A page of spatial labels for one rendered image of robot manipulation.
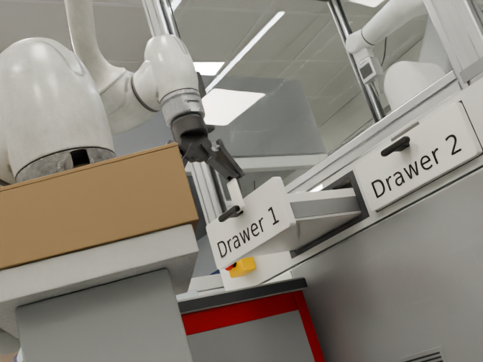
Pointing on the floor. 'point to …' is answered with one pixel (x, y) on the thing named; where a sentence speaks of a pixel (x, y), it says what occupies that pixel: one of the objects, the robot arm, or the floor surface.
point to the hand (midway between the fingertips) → (212, 208)
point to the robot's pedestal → (103, 301)
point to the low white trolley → (251, 325)
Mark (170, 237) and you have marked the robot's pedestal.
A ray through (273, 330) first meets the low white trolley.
